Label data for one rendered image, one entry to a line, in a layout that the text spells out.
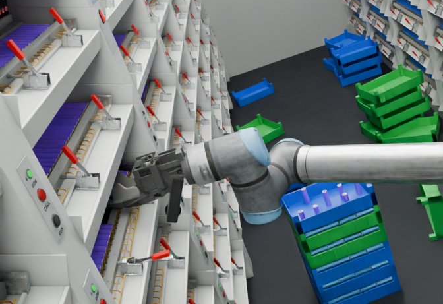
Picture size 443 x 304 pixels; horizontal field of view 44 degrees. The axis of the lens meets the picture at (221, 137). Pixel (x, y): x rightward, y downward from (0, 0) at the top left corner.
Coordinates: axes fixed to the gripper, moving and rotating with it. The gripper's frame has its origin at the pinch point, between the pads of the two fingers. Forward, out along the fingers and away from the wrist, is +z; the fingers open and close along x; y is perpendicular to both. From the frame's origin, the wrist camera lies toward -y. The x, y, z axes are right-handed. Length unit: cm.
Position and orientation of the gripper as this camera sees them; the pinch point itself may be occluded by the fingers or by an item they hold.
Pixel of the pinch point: (111, 202)
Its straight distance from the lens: 128.0
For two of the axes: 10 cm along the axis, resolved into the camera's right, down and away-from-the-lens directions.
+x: 0.2, 4.1, -9.1
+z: -9.4, 3.1, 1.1
